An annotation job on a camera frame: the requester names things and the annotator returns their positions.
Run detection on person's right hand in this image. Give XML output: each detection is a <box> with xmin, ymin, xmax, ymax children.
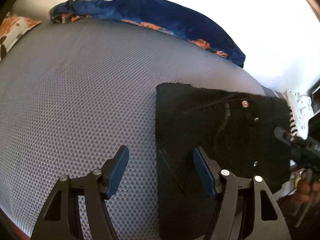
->
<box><xmin>279</xmin><ymin>171</ymin><xmax>319</xmax><ymax>217</ymax></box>

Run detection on black white striped cloth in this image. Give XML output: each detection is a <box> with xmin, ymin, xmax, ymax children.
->
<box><xmin>289</xmin><ymin>107</ymin><xmax>298</xmax><ymax>137</ymax></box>

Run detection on dark wall television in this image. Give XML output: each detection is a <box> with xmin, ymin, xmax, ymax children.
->
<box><xmin>310</xmin><ymin>85</ymin><xmax>320</xmax><ymax>102</ymax></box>

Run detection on white floral pillow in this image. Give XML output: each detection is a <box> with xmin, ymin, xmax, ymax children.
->
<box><xmin>1</xmin><ymin>12</ymin><xmax>42</xmax><ymax>60</ymax></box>

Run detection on blue floral blanket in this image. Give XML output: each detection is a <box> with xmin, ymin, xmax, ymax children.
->
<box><xmin>49</xmin><ymin>0</ymin><xmax>246</xmax><ymax>67</ymax></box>

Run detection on black denim pants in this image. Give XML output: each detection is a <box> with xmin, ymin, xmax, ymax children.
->
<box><xmin>156</xmin><ymin>83</ymin><xmax>291</xmax><ymax>239</ymax></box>

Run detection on grey textured mattress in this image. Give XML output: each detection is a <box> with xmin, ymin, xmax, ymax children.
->
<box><xmin>1</xmin><ymin>19</ymin><xmax>279</xmax><ymax>239</ymax></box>

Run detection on white patterned cloth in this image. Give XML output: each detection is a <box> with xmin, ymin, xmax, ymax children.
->
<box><xmin>286</xmin><ymin>90</ymin><xmax>314</xmax><ymax>139</ymax></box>

